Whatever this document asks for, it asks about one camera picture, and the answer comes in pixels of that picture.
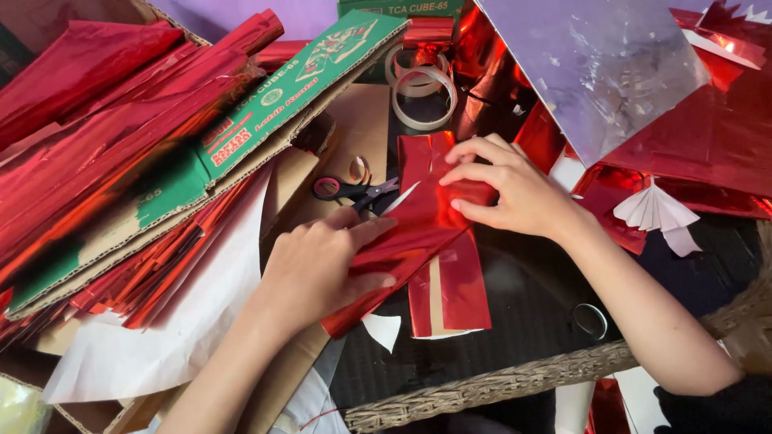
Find green printed cardboard flap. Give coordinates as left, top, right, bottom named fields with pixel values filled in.
left=5, top=8, right=412, bottom=321

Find clear tape roll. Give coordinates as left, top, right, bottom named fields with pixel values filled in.
left=391, top=65, right=459, bottom=132
left=384, top=42, right=453, bottom=98

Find crumpled red foil piece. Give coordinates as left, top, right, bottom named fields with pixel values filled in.
left=451, top=5, right=569, bottom=177

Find black scissors with pink handle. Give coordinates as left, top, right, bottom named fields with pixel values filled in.
left=311, top=175, right=400, bottom=213

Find pale yellow plastic bag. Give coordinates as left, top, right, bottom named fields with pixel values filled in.
left=0, top=376, right=54, bottom=434

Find green cardboard box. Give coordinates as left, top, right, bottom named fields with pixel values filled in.
left=336, top=0, right=466, bottom=20

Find pile of red foil strips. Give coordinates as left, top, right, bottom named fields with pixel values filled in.
left=0, top=8, right=285, bottom=353

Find red foil scrap under table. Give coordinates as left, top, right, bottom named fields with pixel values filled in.
left=584, top=378, right=632, bottom=434

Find large red foil sheet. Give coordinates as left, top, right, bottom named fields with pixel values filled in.
left=564, top=3, right=772, bottom=221

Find person's black clothing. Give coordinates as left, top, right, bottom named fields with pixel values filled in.
left=653, top=373, right=772, bottom=434

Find white folded paper fan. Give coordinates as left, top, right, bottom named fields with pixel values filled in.
left=613, top=177, right=704, bottom=259

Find person's right hand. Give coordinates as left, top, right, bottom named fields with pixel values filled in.
left=438, top=133, right=583, bottom=242

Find large white paper sheet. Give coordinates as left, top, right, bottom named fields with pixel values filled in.
left=41, top=172, right=273, bottom=405

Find small white paper scrap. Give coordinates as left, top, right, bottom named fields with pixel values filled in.
left=361, top=313, right=402, bottom=354

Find small empty tape ring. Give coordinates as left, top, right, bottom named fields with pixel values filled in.
left=572, top=303, right=609, bottom=341

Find silver foil sheet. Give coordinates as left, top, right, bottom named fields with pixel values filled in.
left=474, top=0, right=713, bottom=169

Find person's left hand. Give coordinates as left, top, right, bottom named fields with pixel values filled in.
left=259, top=207, right=399, bottom=340

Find red foil wrapped cardboard piece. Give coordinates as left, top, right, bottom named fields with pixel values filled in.
left=408, top=228, right=493, bottom=340

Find brown cardboard sheet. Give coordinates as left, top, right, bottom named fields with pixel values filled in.
left=234, top=83, right=392, bottom=434

